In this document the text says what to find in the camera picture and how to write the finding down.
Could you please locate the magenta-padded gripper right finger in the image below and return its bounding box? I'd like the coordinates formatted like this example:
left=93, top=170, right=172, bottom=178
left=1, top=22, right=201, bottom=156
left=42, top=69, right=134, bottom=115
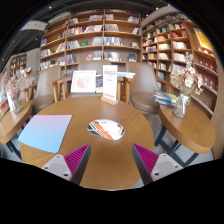
left=131, top=143, right=184, bottom=187

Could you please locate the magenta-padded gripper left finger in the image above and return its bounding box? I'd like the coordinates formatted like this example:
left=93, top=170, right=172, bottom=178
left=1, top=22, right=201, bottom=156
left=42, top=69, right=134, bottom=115
left=41, top=143, right=92, bottom=186

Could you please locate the white orange patterned computer mouse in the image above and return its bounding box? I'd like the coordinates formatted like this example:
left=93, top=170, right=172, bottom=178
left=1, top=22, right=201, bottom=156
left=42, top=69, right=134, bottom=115
left=87, top=118, right=126, bottom=141

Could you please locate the blue pink gradient mouse pad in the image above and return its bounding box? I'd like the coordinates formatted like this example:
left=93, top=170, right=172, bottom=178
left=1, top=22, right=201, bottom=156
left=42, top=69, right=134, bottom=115
left=17, top=114, right=73, bottom=154

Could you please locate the round wooden side table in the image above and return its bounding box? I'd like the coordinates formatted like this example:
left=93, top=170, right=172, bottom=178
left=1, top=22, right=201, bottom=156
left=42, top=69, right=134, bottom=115
left=0, top=99, right=34, bottom=159
left=153, top=103, right=217, bottom=168

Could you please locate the stack of colourful books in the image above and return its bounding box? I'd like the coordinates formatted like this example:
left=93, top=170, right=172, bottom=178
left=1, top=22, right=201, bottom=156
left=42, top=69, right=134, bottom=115
left=153, top=89, right=178, bottom=108

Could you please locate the glass vase with beige flowers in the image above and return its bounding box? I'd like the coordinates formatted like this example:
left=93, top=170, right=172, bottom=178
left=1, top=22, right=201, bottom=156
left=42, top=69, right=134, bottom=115
left=169, top=51, right=204, bottom=120

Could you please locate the white framed floral picture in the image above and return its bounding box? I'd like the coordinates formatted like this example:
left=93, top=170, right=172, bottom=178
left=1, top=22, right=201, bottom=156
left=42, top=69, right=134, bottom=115
left=70, top=69, right=98, bottom=94

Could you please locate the dark cover book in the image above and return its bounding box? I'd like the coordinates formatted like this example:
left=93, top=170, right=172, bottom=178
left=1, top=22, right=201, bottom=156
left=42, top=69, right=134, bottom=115
left=95, top=74, right=104, bottom=94

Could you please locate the glass vase with pink flowers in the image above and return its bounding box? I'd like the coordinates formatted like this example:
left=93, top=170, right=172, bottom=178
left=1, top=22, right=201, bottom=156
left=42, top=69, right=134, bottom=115
left=4, top=68, right=36, bottom=115

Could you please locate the white sign on wooden base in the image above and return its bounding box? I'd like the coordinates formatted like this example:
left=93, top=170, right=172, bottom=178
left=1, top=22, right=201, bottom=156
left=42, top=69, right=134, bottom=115
left=100, top=64, right=120, bottom=106

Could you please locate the stack of pale blue books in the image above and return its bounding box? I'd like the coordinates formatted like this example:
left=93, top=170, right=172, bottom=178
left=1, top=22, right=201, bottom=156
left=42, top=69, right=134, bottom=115
left=116, top=71, right=137, bottom=80

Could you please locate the tan chair with wooden arms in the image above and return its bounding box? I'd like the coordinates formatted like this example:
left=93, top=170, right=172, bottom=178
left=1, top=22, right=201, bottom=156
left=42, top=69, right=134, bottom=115
left=47, top=59, right=136, bottom=105

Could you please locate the small distant wooden bookshelf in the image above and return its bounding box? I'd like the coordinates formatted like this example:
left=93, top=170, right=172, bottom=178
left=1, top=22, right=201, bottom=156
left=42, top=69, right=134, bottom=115
left=9, top=53, right=28, bottom=79

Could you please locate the curved wooden bookshelf with books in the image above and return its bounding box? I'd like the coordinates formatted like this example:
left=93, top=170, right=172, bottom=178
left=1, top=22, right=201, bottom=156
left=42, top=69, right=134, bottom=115
left=140, top=12, right=221, bottom=118

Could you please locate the wide wooden bookshelf with books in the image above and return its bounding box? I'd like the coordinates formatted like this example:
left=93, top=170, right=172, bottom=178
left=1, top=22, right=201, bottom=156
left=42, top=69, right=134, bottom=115
left=39, top=9, right=143, bottom=73

